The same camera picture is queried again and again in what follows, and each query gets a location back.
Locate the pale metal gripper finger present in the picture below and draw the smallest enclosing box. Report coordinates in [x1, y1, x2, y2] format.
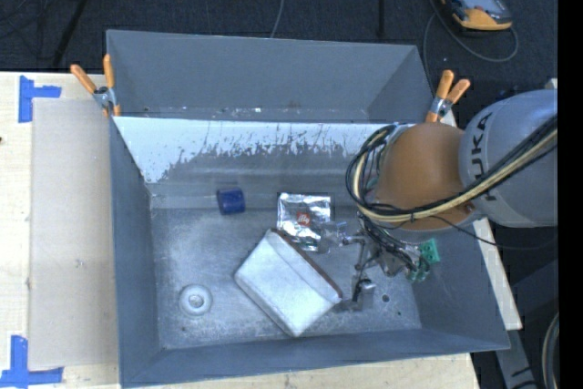
[335, 279, 378, 314]
[317, 220, 366, 253]

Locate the silver foil packet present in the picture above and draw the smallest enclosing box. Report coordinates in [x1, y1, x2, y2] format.
[276, 191, 333, 252]

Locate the white box with brown edge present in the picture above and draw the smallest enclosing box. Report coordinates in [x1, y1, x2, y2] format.
[232, 228, 344, 339]

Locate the blue cup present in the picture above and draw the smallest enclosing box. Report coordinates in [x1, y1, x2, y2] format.
[215, 187, 247, 216]

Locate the grey metal bin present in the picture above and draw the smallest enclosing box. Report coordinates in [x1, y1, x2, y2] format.
[105, 29, 512, 389]

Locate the clear round glass dish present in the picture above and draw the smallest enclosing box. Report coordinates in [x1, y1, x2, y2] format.
[178, 283, 214, 317]

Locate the pale flat board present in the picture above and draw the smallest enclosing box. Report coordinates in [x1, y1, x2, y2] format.
[27, 97, 121, 373]

